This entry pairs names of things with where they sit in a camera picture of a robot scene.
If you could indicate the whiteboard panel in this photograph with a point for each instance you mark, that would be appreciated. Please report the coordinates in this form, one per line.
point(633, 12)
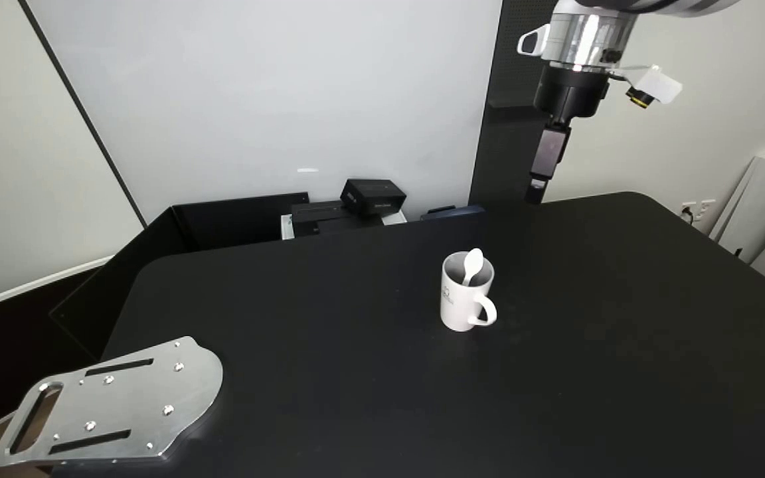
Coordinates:
point(224, 98)

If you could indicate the silver metal mounting plate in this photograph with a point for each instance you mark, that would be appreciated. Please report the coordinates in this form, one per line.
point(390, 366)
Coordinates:
point(128, 408)

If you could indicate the white mug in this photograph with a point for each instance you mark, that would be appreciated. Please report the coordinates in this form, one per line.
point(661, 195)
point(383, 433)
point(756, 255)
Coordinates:
point(469, 305)

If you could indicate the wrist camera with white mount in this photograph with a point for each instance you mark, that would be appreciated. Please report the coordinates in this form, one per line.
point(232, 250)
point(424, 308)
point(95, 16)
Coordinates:
point(649, 86)

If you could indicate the white spoon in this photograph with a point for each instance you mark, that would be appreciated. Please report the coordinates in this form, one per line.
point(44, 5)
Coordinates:
point(475, 264)

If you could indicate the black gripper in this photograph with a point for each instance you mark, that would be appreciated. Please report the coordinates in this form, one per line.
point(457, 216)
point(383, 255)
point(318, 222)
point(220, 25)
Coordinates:
point(562, 94)

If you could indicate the black vertical pillar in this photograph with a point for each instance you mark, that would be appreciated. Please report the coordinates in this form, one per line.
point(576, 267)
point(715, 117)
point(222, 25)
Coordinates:
point(510, 123)

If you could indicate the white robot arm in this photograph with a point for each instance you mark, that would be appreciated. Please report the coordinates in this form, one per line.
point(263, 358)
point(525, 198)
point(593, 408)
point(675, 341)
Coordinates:
point(584, 50)

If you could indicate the black box on shelf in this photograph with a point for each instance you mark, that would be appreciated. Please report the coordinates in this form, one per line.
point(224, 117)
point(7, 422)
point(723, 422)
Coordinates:
point(372, 198)

